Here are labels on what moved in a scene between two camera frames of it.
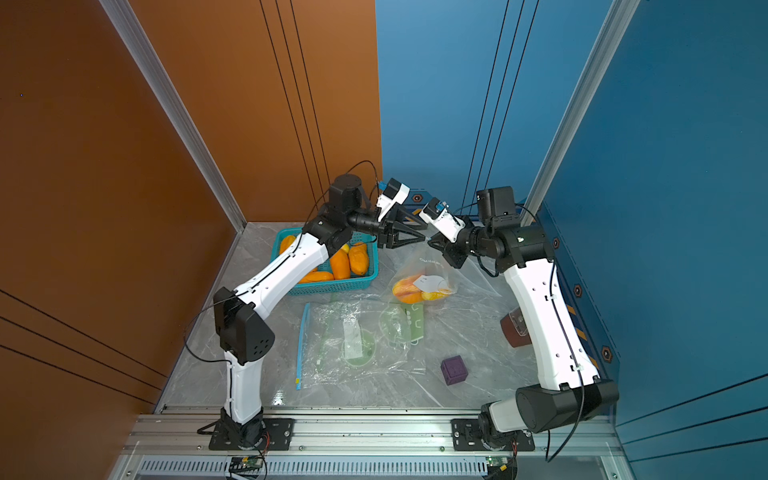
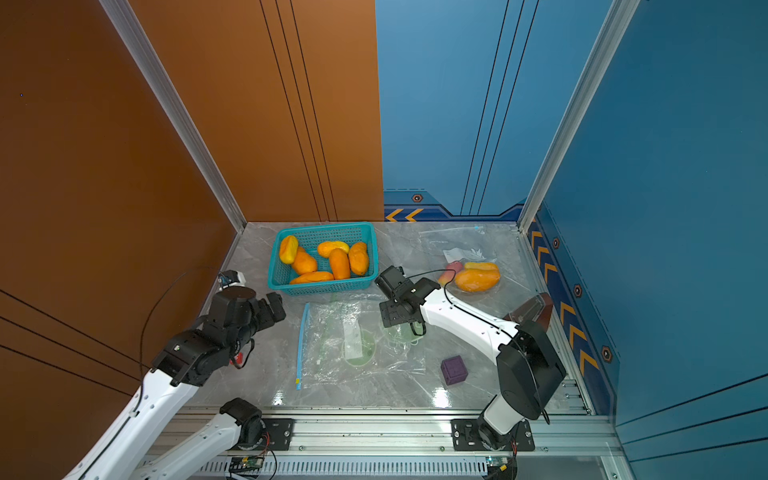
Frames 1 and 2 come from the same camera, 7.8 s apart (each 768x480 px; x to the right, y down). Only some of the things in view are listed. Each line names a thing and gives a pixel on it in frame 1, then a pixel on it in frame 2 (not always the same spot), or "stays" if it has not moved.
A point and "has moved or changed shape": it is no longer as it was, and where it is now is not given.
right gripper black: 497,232 → 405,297
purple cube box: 453,370 stays
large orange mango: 408,293 has moved or changed shape
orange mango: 359,258 stays
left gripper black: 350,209 → 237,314
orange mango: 340,265 stays
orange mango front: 315,276 stays
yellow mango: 286,243 stays
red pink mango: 405,287 has moved or changed shape
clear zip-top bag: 428,277 has moved or changed shape
